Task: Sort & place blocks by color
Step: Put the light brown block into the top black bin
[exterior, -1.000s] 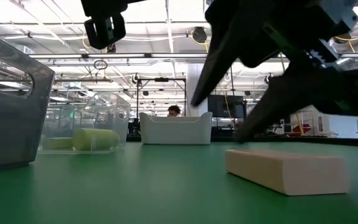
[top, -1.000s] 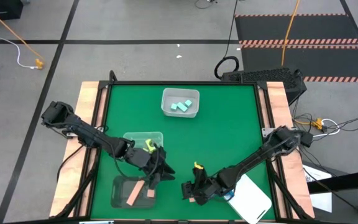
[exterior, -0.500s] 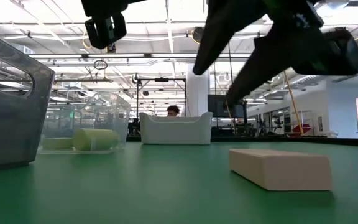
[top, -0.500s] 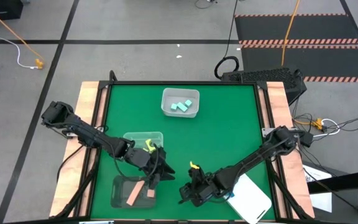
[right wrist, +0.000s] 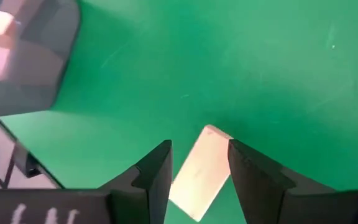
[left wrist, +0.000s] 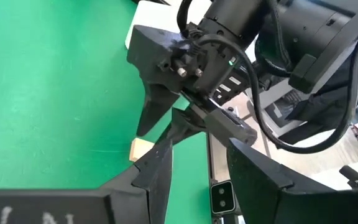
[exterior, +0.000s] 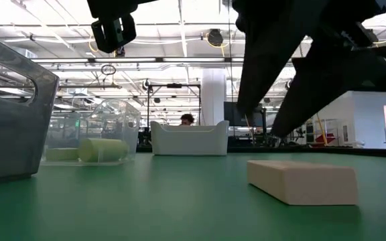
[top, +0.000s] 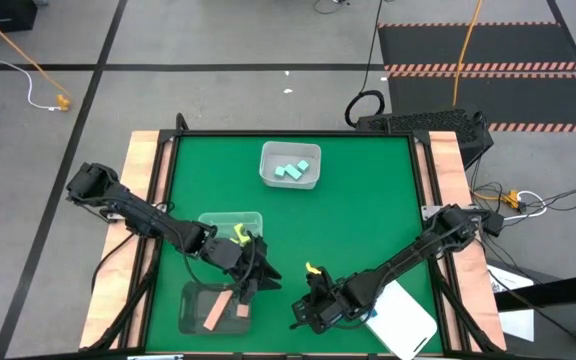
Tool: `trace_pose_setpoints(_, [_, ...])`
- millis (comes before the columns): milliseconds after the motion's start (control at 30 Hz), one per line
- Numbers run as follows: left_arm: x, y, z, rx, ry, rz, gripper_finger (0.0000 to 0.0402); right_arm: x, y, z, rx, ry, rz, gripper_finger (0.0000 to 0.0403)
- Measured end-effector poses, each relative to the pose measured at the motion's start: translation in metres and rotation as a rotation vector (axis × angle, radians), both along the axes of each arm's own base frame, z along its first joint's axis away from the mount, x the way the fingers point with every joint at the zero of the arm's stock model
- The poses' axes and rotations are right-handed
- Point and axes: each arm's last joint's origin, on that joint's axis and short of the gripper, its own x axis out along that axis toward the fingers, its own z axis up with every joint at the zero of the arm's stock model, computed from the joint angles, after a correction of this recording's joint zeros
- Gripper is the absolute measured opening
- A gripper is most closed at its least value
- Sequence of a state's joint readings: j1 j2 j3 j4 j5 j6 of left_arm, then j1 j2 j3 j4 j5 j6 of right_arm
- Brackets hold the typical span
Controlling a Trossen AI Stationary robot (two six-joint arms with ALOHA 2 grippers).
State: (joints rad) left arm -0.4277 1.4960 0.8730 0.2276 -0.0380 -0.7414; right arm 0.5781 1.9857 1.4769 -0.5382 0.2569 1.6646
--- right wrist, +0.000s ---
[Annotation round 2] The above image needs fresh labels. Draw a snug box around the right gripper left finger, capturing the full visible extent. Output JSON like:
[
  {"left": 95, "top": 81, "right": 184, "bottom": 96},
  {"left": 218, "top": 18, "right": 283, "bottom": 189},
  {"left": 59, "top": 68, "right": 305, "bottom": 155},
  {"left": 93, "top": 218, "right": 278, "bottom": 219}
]
[{"left": 99, "top": 139, "right": 174, "bottom": 224}]

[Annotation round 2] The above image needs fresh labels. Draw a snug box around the smoky dark transparent bin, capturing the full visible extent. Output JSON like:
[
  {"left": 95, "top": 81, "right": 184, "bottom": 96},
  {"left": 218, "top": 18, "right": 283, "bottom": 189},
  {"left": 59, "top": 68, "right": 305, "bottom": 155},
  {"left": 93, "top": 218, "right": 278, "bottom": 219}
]
[{"left": 0, "top": 0, "right": 81, "bottom": 120}]

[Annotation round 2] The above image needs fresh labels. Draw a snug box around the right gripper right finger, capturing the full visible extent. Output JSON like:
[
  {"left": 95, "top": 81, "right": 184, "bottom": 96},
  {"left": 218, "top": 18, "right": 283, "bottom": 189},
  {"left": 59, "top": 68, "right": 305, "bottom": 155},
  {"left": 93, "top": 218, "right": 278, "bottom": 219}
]
[{"left": 227, "top": 138, "right": 333, "bottom": 224}]

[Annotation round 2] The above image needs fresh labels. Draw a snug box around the black table frame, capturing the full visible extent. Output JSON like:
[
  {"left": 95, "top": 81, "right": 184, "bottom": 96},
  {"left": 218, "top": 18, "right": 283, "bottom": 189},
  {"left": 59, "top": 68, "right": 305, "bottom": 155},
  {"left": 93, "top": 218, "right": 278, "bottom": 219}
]
[{"left": 0, "top": 116, "right": 67, "bottom": 190}]

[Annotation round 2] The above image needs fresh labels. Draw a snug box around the green table mat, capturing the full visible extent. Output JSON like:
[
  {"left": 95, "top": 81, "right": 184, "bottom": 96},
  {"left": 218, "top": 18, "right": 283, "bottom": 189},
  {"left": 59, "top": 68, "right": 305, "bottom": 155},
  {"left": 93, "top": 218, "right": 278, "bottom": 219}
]
[{"left": 0, "top": 0, "right": 358, "bottom": 224}]

